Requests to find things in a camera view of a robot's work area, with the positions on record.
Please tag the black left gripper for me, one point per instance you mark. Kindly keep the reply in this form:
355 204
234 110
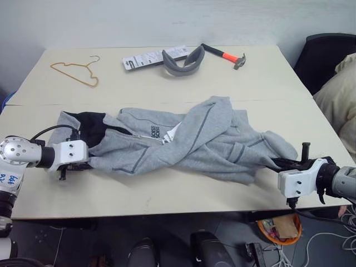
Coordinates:
78 167

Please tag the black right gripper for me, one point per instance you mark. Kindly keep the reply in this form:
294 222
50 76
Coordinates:
300 165

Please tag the grey zip hooded jacket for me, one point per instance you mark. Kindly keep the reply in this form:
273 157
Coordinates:
194 144

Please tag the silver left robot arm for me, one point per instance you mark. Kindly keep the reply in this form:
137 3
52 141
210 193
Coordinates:
16 151

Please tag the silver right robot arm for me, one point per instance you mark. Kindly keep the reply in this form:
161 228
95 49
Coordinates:
346 180

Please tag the brown paper bag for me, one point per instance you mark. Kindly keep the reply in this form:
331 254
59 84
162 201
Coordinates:
285 226

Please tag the orange bowl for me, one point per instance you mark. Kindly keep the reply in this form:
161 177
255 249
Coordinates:
299 228

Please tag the beige cushion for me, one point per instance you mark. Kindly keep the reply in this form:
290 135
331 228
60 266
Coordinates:
339 97

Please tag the small black floor device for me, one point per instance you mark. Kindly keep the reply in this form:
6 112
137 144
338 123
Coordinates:
256 254

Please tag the blue object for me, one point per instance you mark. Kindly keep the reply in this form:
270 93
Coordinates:
4 101

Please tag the dark rounded shape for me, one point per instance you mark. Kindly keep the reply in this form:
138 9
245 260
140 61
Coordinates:
143 253
211 250

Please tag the black chair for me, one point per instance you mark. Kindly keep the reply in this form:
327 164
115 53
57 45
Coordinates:
320 55

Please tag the hammer with orange grip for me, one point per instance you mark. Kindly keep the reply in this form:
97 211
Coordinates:
229 57

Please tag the black white packaging card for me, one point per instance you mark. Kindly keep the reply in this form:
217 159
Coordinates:
139 62

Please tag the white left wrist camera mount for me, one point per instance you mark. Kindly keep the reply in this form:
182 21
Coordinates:
72 153

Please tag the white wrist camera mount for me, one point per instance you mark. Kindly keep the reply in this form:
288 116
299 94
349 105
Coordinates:
72 153
294 180

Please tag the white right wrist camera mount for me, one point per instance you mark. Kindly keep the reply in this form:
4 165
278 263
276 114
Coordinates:
294 180

